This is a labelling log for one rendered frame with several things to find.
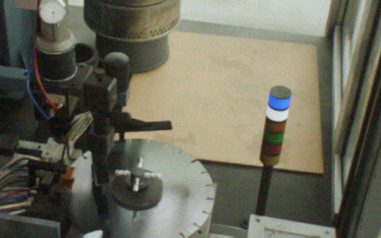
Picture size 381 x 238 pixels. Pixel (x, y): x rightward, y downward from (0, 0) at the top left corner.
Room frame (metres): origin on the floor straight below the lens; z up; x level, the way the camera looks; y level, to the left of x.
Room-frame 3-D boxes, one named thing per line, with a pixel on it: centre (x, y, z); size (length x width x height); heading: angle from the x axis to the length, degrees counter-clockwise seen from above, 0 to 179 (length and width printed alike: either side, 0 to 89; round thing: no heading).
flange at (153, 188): (1.13, -0.01, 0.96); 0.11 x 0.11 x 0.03
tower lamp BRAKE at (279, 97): (1.21, -0.30, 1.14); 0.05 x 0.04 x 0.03; 168
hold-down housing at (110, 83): (1.12, 0.07, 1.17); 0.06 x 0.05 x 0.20; 69
